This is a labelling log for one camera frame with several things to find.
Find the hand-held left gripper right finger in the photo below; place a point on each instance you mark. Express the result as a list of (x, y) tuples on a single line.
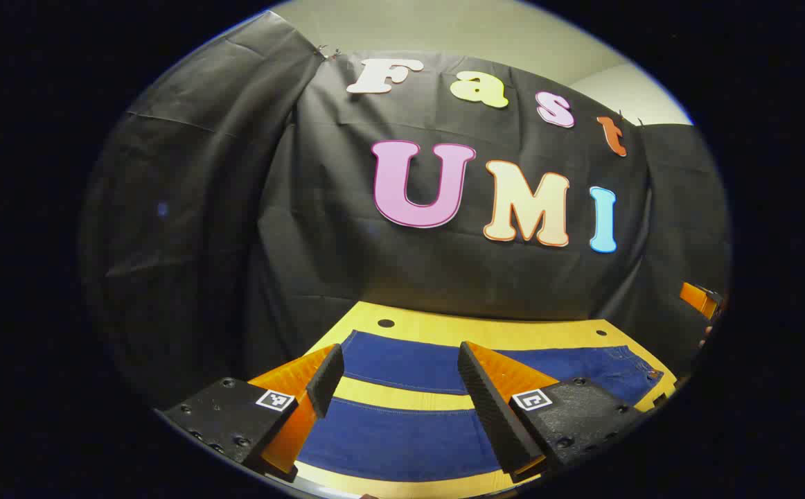
[(489, 402)]

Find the blue denim jeans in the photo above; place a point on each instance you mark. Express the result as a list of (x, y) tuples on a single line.
[(402, 362)]

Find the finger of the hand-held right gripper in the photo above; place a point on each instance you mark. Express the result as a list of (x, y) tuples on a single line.
[(695, 296)]

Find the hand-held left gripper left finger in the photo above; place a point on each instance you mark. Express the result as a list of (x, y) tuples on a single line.
[(326, 378)]

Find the black backdrop cloth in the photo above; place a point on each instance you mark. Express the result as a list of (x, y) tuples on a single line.
[(319, 235)]

